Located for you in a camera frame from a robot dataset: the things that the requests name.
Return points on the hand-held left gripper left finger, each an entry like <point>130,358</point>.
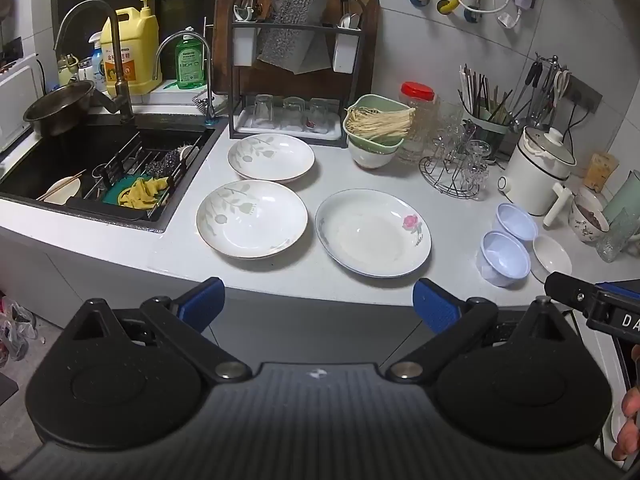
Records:
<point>202,301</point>

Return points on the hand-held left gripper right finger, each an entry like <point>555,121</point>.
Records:
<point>435,306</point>

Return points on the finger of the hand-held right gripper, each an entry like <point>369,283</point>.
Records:
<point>565,287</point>

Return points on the plain white bowl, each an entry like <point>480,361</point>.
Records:
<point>551,258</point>

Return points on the lavender plastic bowl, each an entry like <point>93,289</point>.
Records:
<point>516,221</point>
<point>504,258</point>

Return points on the white plate pink flower print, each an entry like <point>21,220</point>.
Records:
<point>372,234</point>

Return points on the white plate grey leaf print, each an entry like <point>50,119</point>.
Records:
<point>271,157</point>
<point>252,219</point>

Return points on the person's right hand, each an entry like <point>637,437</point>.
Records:
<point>631,410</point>

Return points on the textured glass tumbler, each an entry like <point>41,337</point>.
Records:
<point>617,237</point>

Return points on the patterned bowl with brown food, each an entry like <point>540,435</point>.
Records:
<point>587,217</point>

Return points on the pale green electric kettle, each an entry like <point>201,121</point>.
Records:
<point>626,192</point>

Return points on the white electric cooking pot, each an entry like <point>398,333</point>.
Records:
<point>540,172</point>

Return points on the brown paper packet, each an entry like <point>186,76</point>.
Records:
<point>600,171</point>

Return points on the yellow dish cloth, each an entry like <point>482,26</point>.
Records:
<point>142,192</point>

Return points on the steel wool scourer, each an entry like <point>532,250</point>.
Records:
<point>162,163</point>

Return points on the set of patterned glass cups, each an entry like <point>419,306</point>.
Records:
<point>475,157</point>

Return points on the white bowl under strainer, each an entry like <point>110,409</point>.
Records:
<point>370,158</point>

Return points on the sink drain rack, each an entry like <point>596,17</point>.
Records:
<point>125,157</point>

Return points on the green chopstick holder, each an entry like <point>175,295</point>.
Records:
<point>484,130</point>

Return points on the white bowl in sink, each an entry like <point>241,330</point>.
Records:
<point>62,191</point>

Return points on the black kitchen rack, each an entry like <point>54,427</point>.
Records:
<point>235,125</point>

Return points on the white drip tray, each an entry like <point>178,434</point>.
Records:
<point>245,125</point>

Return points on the bundle of dried noodles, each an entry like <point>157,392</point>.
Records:
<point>382,124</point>

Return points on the plastic bags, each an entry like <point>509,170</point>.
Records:
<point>15,330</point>

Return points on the clear jar with red lid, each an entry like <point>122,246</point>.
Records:
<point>419,115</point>

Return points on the utensil stand with scissors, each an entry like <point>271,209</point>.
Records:
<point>545,90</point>

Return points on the clear drinking glass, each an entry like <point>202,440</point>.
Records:
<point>264,111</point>
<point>292,112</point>
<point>320,114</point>

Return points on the green strainer basket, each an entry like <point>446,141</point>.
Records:
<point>367,106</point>

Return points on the bunch of chopsticks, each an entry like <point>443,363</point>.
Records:
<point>480,90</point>

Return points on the black kitchen sink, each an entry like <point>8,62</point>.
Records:
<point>30,170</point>

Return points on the chrome faucet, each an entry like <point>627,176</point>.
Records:
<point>209,70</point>

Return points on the green dish soap bottle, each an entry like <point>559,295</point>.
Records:
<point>190,62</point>

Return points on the dark tall faucet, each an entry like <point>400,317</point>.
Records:
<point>120,75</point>

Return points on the steel cooking pot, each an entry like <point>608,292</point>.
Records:
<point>57,109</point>

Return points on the white and blue bottle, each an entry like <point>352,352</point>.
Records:
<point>96,67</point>

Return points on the white rack holder cup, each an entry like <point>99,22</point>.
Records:
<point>346,54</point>
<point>245,47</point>

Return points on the yellow detergent jug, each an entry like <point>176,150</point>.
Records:
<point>132,52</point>

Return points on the dark wooden cutting board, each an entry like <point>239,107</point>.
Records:
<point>369,50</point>

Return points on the hammered steel cleaver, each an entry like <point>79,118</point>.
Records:
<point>290,32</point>

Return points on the grey wall outlet strip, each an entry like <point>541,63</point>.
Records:
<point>585,94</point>

